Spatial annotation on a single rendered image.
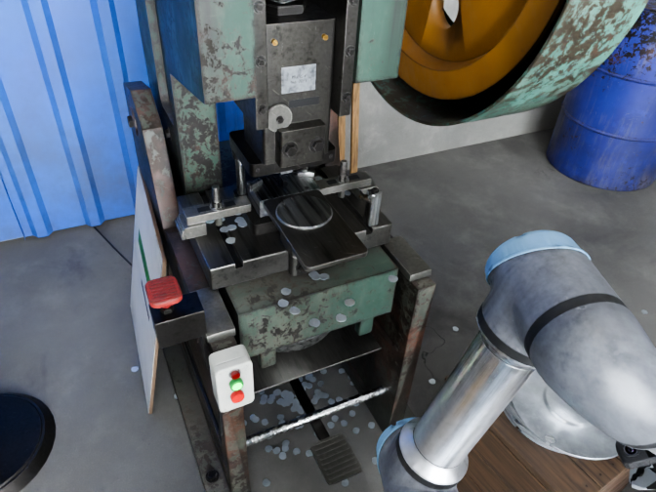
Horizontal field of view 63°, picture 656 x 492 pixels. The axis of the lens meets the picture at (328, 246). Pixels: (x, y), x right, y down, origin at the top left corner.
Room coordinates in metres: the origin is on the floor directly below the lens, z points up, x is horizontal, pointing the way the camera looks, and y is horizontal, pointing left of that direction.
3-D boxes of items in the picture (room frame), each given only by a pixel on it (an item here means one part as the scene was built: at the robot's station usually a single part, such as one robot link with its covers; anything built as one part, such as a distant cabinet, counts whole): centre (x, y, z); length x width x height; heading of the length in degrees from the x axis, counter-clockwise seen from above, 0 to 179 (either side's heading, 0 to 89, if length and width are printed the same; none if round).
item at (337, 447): (0.95, 0.05, 0.14); 0.59 x 0.10 x 0.05; 28
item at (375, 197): (1.04, -0.10, 0.75); 0.03 x 0.03 x 0.10; 28
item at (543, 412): (0.78, -0.60, 0.40); 0.29 x 0.29 x 0.01
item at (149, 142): (1.07, 0.42, 0.45); 0.92 x 0.12 x 0.90; 28
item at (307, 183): (1.06, 0.11, 0.76); 0.15 x 0.09 x 0.05; 118
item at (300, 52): (1.03, 0.10, 1.04); 0.17 x 0.15 x 0.30; 28
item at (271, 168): (1.07, 0.12, 0.86); 0.20 x 0.16 x 0.05; 118
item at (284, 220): (0.91, 0.03, 0.72); 0.25 x 0.14 x 0.14; 28
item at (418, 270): (1.32, -0.06, 0.45); 0.92 x 0.12 x 0.90; 28
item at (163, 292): (0.71, 0.30, 0.72); 0.07 x 0.06 x 0.08; 28
